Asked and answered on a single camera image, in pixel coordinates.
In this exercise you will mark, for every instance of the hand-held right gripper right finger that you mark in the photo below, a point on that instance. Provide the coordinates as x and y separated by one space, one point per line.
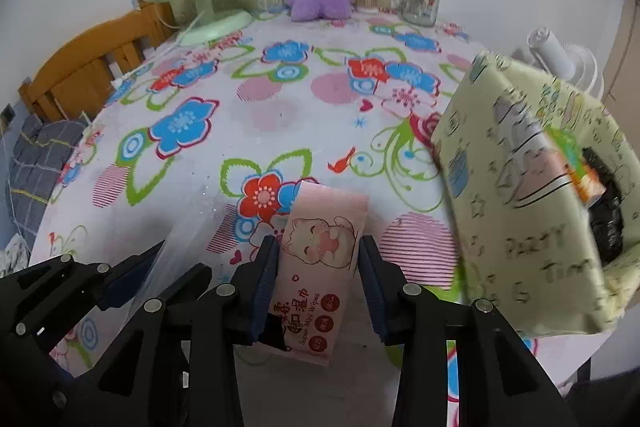
374 294

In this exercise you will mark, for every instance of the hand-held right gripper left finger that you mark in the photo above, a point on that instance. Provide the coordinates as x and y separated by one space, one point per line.
265 292

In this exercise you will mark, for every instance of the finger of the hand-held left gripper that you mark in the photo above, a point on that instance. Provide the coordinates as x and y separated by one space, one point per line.
192 281
127 279

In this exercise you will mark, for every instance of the clear plastic bag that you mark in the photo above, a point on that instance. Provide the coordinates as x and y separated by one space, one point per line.
195 237

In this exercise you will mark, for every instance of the pink wet wipes pack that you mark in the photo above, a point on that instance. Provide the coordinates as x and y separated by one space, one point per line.
320 247

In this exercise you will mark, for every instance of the yellow cartoon print box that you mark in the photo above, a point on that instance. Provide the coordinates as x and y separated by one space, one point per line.
505 217

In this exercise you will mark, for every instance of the orange green snack packet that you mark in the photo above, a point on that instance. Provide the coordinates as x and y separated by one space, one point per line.
582 177

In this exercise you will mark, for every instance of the black cloth bundle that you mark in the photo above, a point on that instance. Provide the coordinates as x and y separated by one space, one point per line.
605 217

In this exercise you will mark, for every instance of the grey plaid cushion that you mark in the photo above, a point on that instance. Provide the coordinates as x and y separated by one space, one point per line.
35 167

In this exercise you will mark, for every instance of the wooden chair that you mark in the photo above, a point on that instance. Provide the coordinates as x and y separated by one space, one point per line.
75 77

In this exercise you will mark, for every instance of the white standing fan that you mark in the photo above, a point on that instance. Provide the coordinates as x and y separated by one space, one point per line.
555 52

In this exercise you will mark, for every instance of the beige door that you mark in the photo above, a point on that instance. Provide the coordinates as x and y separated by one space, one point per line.
627 57

